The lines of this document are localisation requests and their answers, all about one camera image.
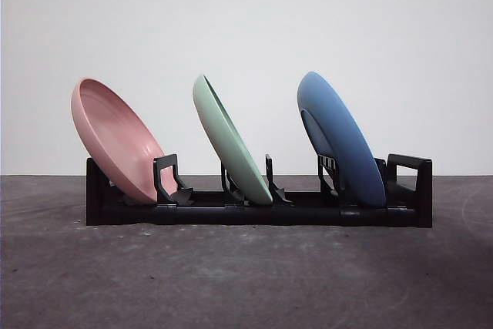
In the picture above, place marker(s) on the blue plate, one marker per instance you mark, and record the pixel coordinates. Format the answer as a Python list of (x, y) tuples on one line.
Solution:
[(343, 132)]

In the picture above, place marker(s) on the black plate rack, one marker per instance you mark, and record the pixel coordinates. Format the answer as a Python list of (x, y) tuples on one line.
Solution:
[(300, 215)]

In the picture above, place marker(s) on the light green plate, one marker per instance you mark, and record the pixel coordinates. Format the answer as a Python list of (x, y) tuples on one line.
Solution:
[(227, 140)]

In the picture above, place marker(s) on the pink plate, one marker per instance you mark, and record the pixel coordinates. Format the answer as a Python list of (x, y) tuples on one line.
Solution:
[(115, 140)]

